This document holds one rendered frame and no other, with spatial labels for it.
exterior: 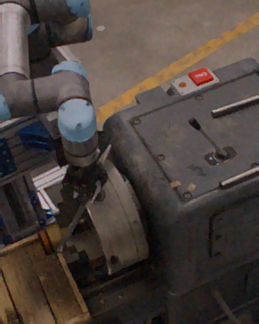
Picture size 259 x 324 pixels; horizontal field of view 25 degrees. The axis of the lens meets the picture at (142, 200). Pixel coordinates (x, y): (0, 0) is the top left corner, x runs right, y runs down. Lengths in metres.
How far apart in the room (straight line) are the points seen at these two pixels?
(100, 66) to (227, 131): 2.38
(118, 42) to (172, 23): 0.42
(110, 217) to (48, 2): 0.57
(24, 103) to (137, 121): 0.56
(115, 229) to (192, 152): 0.30
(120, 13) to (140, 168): 2.91
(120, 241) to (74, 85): 0.52
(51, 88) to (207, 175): 0.53
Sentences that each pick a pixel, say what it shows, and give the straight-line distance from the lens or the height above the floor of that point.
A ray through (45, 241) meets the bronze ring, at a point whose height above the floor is 1.11.
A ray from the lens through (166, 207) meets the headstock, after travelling 1.51.
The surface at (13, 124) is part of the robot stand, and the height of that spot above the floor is 1.06.
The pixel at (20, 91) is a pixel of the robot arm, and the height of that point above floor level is 1.67.
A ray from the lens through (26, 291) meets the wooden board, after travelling 1.86.
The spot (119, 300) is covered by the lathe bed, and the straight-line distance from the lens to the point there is 1.81.
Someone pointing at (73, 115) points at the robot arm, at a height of 1.67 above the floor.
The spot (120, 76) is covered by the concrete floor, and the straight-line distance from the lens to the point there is 3.87.
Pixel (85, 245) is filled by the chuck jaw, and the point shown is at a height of 1.10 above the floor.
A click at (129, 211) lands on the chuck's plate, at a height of 1.20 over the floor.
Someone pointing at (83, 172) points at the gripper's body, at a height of 1.50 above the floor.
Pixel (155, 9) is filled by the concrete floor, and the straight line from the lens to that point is 4.44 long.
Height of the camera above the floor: 2.44
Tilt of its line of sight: 51 degrees down
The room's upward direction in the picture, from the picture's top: 8 degrees counter-clockwise
